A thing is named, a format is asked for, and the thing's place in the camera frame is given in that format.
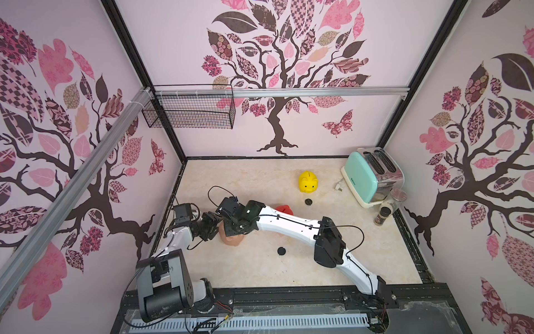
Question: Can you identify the black base frame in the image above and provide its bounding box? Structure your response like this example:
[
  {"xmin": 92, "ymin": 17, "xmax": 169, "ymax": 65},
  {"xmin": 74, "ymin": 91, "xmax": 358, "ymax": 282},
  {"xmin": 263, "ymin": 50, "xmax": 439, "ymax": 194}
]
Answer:
[{"xmin": 111, "ymin": 283, "xmax": 471, "ymax": 333}]

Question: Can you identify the yellow piggy bank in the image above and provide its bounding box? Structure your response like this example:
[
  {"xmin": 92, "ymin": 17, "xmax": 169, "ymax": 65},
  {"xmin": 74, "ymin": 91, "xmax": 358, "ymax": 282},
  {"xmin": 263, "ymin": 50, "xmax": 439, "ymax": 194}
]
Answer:
[{"xmin": 298, "ymin": 171, "xmax": 318, "ymax": 193}]

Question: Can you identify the aluminium rail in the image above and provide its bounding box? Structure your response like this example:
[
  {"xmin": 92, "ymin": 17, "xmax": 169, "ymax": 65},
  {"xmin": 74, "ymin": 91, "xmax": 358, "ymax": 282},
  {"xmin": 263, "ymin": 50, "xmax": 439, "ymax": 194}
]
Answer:
[
  {"xmin": 1, "ymin": 87, "xmax": 153, "ymax": 310},
  {"xmin": 233, "ymin": 86, "xmax": 410, "ymax": 98}
]

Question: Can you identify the glass spice jar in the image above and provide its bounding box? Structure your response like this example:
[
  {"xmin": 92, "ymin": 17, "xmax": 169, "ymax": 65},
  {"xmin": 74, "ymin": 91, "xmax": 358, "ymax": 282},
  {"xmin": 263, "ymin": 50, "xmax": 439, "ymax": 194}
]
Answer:
[{"xmin": 374, "ymin": 188, "xmax": 407, "ymax": 226}]

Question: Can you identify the aluminium rail back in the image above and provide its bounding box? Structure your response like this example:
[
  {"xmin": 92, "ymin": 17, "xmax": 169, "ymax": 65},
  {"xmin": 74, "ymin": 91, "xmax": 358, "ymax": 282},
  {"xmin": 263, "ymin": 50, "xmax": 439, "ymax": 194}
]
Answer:
[{"xmin": 233, "ymin": 86, "xmax": 410, "ymax": 98}]

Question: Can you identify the black wire basket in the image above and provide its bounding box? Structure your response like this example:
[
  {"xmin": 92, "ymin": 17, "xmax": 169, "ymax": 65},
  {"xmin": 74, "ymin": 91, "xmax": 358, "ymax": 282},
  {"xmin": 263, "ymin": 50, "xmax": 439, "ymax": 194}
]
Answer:
[{"xmin": 142, "ymin": 83, "xmax": 236, "ymax": 129}]

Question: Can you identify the white slotted cable duct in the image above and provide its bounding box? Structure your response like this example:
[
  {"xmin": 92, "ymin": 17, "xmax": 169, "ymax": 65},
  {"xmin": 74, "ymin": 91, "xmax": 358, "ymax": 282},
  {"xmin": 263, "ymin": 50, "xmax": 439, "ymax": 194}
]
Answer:
[{"xmin": 124, "ymin": 314, "xmax": 370, "ymax": 333}]

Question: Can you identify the aluminium rail left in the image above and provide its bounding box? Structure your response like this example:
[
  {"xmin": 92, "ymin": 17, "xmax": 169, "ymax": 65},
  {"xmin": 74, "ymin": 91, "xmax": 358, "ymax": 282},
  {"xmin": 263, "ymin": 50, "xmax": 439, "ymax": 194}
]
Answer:
[{"xmin": 1, "ymin": 87, "xmax": 153, "ymax": 310}]

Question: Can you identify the peach piggy bank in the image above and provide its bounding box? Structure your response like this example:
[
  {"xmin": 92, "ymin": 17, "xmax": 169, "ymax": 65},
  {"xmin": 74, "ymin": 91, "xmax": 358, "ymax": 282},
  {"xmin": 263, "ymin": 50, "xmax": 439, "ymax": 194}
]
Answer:
[{"xmin": 218, "ymin": 223, "xmax": 245, "ymax": 246}]

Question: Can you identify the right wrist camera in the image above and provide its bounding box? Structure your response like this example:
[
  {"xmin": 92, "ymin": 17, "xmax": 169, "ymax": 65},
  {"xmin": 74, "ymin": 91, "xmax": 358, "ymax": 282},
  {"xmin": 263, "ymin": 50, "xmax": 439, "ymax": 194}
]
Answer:
[{"xmin": 216, "ymin": 196, "xmax": 245, "ymax": 220}]

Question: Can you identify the red piggy bank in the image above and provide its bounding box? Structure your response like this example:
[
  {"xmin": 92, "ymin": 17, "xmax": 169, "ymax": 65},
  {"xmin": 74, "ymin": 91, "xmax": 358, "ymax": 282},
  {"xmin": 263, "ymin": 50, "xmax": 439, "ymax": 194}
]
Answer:
[{"xmin": 275, "ymin": 205, "xmax": 293, "ymax": 216}]

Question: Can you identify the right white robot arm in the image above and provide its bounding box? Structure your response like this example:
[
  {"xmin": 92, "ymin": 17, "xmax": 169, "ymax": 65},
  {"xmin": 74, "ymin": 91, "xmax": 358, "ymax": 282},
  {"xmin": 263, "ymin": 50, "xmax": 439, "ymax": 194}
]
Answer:
[{"xmin": 216, "ymin": 197, "xmax": 396, "ymax": 308}]

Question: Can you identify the mint green toaster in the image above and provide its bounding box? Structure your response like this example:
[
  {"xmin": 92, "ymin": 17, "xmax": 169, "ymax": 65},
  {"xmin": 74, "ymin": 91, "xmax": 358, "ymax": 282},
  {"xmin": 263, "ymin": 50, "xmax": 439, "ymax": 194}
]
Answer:
[{"xmin": 341, "ymin": 147, "xmax": 404, "ymax": 208}]

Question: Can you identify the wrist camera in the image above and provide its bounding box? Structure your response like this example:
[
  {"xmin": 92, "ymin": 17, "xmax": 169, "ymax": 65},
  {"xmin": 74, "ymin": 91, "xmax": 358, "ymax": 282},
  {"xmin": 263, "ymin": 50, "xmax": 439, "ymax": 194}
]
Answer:
[
  {"xmin": 172, "ymin": 203, "xmax": 200, "ymax": 227},
  {"xmin": 216, "ymin": 196, "xmax": 245, "ymax": 220}
]

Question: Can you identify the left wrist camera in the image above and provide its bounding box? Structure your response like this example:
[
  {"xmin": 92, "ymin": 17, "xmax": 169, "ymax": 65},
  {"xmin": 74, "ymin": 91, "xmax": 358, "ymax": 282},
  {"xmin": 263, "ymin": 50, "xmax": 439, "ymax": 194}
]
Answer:
[{"xmin": 172, "ymin": 203, "xmax": 200, "ymax": 227}]

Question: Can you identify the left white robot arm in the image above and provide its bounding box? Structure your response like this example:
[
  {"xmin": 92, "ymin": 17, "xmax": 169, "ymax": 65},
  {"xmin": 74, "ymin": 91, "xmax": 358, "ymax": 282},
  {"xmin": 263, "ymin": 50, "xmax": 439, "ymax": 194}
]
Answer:
[{"xmin": 136, "ymin": 212, "xmax": 221, "ymax": 323}]

